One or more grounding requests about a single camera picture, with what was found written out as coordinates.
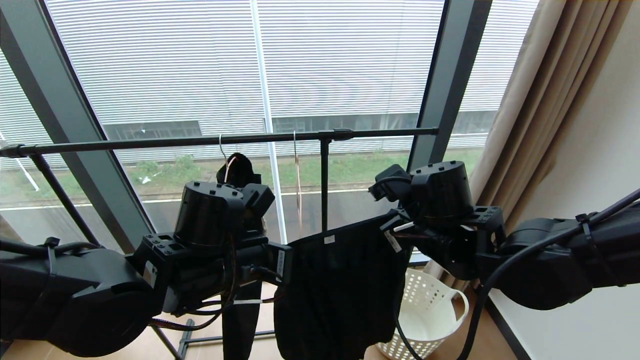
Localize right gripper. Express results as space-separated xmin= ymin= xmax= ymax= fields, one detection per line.
xmin=382 ymin=217 xmax=481 ymax=281

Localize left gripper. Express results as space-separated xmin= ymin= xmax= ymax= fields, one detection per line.
xmin=170 ymin=242 xmax=293 ymax=313

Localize pink clothes hanger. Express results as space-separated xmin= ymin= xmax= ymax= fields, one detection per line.
xmin=292 ymin=131 xmax=304 ymax=236
xmin=218 ymin=133 xmax=240 ymax=183

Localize thin black shorts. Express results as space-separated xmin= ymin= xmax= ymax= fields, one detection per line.
xmin=274 ymin=212 xmax=413 ymax=360

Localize white laundry basket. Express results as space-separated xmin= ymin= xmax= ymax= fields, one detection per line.
xmin=376 ymin=267 xmax=470 ymax=360

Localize black clothes rack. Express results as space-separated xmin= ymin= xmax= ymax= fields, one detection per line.
xmin=0 ymin=127 xmax=440 ymax=360

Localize beige curtain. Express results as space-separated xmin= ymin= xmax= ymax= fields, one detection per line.
xmin=425 ymin=0 xmax=636 ymax=293

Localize window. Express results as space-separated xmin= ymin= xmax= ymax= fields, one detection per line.
xmin=0 ymin=0 xmax=541 ymax=271

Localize black cable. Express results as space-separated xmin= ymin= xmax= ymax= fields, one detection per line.
xmin=395 ymin=315 xmax=426 ymax=360
xmin=0 ymin=239 xmax=101 ymax=257
xmin=457 ymin=189 xmax=640 ymax=360

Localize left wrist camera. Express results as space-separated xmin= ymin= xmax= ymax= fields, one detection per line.
xmin=242 ymin=183 xmax=276 ymax=218

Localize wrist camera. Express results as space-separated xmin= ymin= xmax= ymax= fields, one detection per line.
xmin=242 ymin=183 xmax=276 ymax=218
xmin=368 ymin=164 xmax=413 ymax=203

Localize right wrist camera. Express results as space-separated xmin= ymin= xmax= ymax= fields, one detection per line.
xmin=368 ymin=164 xmax=413 ymax=203

